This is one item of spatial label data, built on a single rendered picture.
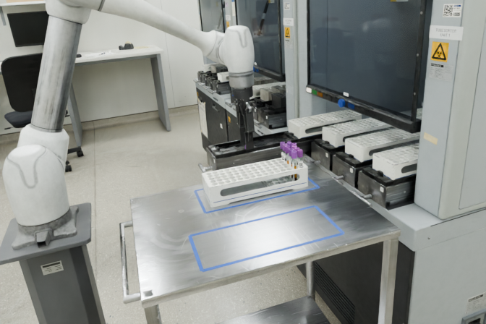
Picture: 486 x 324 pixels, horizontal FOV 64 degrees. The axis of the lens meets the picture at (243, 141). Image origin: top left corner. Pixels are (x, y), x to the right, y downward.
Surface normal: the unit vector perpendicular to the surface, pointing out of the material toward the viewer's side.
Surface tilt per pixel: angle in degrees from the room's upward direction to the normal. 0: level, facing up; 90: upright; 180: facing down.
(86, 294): 90
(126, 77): 90
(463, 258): 90
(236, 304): 0
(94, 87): 90
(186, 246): 0
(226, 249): 0
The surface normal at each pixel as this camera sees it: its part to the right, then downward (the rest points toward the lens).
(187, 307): -0.07, -0.94
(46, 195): 0.68, 0.18
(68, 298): 0.34, 0.30
